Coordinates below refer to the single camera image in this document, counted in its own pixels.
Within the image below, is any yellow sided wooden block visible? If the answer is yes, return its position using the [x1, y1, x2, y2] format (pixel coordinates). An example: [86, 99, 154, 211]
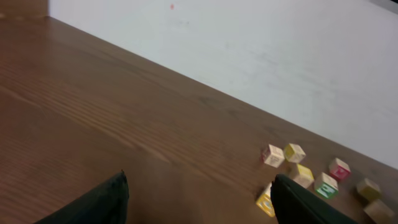
[284, 143, 306, 163]

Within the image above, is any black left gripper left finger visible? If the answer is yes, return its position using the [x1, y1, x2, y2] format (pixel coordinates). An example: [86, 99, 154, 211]
[35, 171, 129, 224]

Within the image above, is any acorn picture wooden block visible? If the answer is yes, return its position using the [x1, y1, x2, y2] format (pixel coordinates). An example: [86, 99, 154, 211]
[256, 183, 275, 217]

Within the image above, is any yellow topped wooden block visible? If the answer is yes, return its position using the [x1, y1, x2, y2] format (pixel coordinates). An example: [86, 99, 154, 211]
[289, 164, 314, 189]

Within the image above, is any green lettered wooden block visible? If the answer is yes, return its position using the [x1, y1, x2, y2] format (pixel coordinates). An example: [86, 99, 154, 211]
[314, 172, 339, 199]

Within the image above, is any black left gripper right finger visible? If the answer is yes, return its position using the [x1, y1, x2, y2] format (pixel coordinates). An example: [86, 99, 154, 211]
[271, 174, 356, 224]

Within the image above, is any red M wooden block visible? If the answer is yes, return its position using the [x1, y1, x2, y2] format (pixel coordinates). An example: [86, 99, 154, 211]
[329, 157, 351, 182]

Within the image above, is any pale yellow wooden block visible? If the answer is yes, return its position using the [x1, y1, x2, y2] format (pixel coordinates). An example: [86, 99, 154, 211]
[356, 178, 381, 202]

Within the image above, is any white red-print wooden block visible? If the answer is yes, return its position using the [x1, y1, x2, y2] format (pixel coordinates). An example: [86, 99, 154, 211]
[262, 144, 285, 168]

